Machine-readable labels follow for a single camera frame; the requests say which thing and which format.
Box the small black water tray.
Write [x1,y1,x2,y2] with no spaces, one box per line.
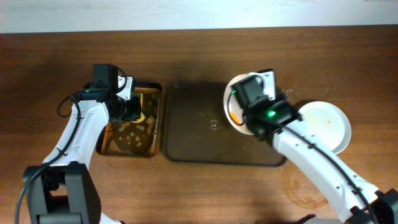
[95,82,162,157]

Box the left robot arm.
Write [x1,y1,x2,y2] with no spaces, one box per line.
[14,63,141,223]

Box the white plate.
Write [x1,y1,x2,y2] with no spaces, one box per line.
[299,101,352,154]

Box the large brown serving tray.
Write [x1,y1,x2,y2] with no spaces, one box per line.
[162,82,286,167]

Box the pink plate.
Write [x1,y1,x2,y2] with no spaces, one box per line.
[223,72,254,135]

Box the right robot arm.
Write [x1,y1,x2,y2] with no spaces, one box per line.
[223,69,397,223]

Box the green yellow sponge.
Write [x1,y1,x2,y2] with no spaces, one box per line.
[132,93,146,123]

